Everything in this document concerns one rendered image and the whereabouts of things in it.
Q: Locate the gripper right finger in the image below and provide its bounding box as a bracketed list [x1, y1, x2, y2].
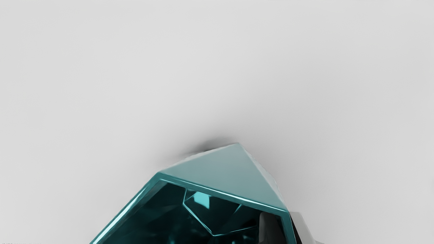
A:
[290, 211, 325, 244]

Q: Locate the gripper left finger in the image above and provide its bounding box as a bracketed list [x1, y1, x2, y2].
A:
[258, 211, 287, 244]

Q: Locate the teal faceted mug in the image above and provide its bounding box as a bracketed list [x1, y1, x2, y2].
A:
[90, 142, 302, 244]

